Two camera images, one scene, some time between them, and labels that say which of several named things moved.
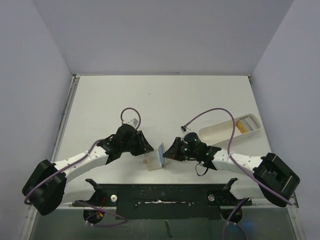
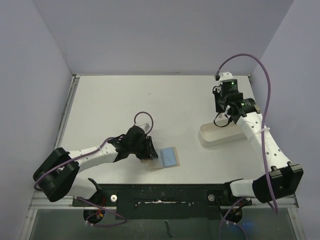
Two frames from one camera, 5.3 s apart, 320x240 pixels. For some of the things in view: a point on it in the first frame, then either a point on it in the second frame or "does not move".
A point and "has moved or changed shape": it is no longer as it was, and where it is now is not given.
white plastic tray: [219, 133] does not move
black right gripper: [177, 147] to [218, 105]
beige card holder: [153, 160] has moved or changed shape
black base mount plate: [166, 202] does not move
